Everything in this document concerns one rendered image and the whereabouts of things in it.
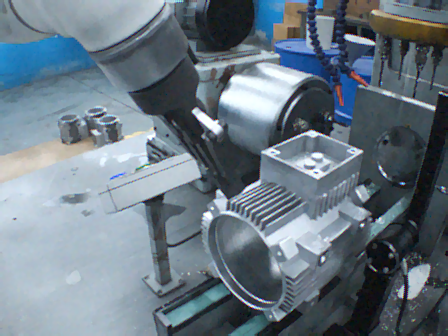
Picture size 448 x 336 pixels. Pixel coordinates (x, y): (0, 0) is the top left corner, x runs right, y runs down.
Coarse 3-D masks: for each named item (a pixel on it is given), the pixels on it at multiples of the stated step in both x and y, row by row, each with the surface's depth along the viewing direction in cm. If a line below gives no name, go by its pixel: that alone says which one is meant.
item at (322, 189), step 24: (288, 144) 55; (312, 144) 57; (336, 144) 56; (264, 168) 53; (288, 168) 49; (312, 168) 51; (336, 168) 48; (312, 192) 47; (336, 192) 51; (312, 216) 49
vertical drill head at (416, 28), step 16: (400, 0) 58; (416, 0) 55; (432, 0) 54; (384, 16) 57; (400, 16) 57; (416, 16) 55; (432, 16) 54; (384, 32) 59; (400, 32) 56; (416, 32) 54; (432, 32) 53; (384, 48) 62; (400, 48) 68; (416, 48) 57; (400, 64) 70; (416, 64) 59; (416, 80) 60; (432, 80) 66
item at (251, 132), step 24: (240, 72) 91; (264, 72) 85; (288, 72) 83; (240, 96) 85; (264, 96) 81; (288, 96) 78; (312, 96) 82; (240, 120) 85; (264, 120) 80; (288, 120) 80; (312, 120) 86; (240, 144) 90; (264, 144) 81
